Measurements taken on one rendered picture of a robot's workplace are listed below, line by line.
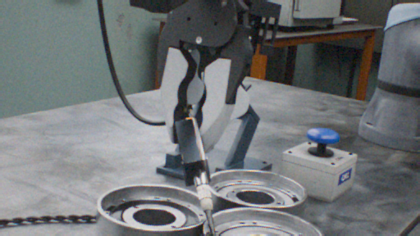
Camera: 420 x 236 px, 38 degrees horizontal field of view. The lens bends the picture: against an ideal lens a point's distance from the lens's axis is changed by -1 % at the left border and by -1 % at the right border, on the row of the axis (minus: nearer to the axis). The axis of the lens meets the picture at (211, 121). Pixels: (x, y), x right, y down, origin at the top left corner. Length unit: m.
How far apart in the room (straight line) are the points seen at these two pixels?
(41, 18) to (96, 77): 0.42
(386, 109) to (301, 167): 0.31
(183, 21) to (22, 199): 0.25
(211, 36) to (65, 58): 2.09
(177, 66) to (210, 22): 0.06
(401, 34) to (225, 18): 0.50
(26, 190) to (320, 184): 0.33
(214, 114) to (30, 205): 0.22
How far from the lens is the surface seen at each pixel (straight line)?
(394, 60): 1.00
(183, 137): 0.55
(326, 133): 0.73
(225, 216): 0.56
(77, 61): 2.67
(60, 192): 0.68
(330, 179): 0.72
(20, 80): 2.48
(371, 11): 4.46
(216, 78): 0.55
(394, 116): 1.00
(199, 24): 0.56
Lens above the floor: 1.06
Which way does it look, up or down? 15 degrees down
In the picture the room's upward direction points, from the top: 6 degrees clockwise
